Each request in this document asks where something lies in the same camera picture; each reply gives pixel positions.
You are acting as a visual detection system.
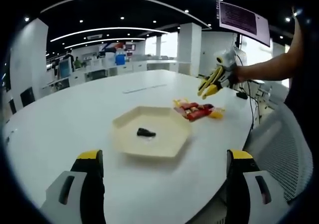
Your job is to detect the teal computer monitor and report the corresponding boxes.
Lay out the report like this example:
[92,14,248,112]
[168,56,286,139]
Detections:
[59,59,73,78]

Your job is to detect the black monitor stand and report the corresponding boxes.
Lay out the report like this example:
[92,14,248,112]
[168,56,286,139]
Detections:
[234,34,244,60]

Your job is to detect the cream hexagonal container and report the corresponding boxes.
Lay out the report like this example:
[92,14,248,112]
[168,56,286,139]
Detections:
[111,106,192,158]

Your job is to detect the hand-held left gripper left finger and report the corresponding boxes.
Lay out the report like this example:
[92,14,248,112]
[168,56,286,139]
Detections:
[37,149,106,224]

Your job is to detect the black snack packet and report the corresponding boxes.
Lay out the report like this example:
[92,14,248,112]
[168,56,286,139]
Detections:
[136,127,157,137]

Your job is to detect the large dark monitor screen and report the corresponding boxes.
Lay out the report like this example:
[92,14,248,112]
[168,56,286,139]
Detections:
[216,0,271,47]

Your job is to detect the pile of snack packets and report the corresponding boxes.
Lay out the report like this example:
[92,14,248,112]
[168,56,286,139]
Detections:
[173,98,225,121]

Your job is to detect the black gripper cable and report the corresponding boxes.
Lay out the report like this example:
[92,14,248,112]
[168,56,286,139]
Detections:
[245,81,261,130]

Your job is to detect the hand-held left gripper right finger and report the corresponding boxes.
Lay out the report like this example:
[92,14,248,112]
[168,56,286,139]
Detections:
[225,148,294,224]

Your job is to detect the grey mesh office chair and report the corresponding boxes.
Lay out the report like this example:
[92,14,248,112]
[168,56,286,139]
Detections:
[243,104,314,203]

